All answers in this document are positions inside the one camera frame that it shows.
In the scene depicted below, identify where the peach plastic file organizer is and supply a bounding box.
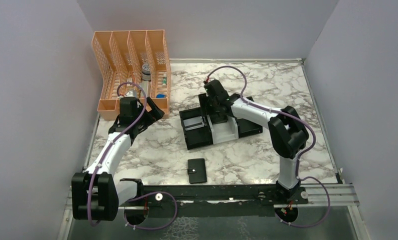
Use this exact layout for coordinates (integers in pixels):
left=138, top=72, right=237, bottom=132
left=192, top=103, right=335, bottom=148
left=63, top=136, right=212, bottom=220
left=91, top=29, right=172, bottom=121

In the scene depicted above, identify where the black left card bin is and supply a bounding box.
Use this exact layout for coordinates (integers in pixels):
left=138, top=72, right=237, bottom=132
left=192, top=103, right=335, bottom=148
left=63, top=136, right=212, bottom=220
left=179, top=107, right=213, bottom=150

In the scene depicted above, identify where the green white small tube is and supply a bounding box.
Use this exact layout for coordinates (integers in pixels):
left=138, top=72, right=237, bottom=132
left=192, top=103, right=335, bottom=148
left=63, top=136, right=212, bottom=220
left=162, top=76, right=167, bottom=87

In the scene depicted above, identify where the black mounting rail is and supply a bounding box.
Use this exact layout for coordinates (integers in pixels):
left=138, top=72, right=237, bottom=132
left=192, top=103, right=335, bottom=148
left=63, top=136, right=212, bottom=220
left=119, top=184, right=309, bottom=217

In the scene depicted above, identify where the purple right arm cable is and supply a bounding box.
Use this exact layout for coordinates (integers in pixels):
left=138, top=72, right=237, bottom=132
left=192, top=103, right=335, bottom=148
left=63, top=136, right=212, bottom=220
left=203, top=65, right=331, bottom=229

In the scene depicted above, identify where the black leather card holder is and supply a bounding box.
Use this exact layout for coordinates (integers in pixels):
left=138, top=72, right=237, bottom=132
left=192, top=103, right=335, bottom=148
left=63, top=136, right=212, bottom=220
left=187, top=158, right=207, bottom=184

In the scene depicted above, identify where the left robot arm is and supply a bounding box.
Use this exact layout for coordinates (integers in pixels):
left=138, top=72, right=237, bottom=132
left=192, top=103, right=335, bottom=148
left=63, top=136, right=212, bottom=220
left=71, top=96, right=165, bottom=226

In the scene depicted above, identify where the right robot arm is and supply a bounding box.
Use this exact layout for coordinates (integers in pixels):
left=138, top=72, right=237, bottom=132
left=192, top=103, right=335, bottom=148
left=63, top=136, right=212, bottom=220
left=204, top=79, right=309, bottom=204

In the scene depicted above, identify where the silver card in left bin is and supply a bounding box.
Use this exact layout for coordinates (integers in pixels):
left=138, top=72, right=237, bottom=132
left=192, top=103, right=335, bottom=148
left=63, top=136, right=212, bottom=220
left=183, top=116, right=205, bottom=131

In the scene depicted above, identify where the white middle card bin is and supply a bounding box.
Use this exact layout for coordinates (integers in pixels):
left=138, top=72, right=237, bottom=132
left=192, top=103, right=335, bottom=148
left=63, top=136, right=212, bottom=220
left=207, top=115, right=239, bottom=145

